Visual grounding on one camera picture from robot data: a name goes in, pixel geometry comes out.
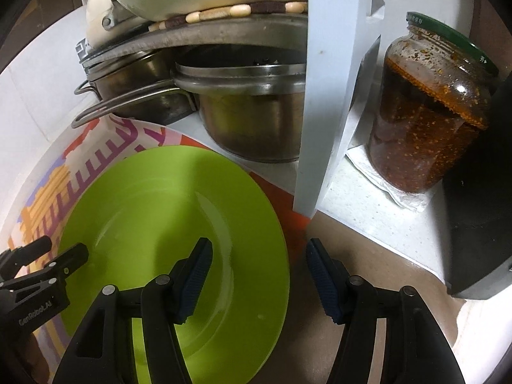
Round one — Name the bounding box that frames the green plastic plate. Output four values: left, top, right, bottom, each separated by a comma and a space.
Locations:
59, 146, 290, 383

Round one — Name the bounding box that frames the person's left hand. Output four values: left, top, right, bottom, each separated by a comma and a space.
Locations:
17, 334, 50, 384

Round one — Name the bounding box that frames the white pot with lid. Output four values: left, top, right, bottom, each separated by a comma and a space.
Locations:
86, 0, 140, 50

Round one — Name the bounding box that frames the white shelf rack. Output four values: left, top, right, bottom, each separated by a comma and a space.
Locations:
75, 0, 453, 284

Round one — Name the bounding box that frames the glass jar chili sauce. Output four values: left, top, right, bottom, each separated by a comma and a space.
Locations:
367, 11, 499, 193

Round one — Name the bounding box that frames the colourful patterned mat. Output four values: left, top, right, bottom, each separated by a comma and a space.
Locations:
1, 117, 313, 382

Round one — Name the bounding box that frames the steel pot with handle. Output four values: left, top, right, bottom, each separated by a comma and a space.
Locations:
71, 49, 198, 128

